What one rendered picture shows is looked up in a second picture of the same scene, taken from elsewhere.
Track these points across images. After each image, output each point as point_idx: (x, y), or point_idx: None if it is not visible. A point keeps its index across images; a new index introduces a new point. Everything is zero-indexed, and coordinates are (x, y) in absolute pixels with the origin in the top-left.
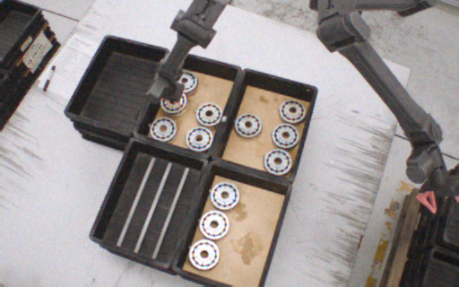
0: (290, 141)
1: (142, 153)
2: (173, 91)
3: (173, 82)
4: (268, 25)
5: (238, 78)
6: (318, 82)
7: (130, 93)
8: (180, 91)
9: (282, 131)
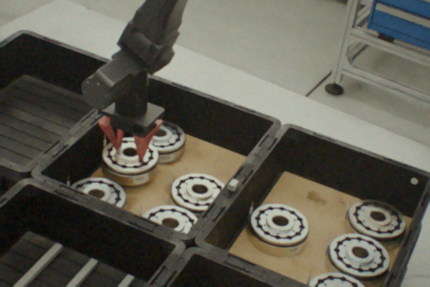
0: (369, 265)
1: (36, 236)
2: (140, 109)
3: (148, 72)
4: (332, 118)
5: (273, 134)
6: (428, 219)
7: (40, 138)
8: (153, 117)
9: (354, 244)
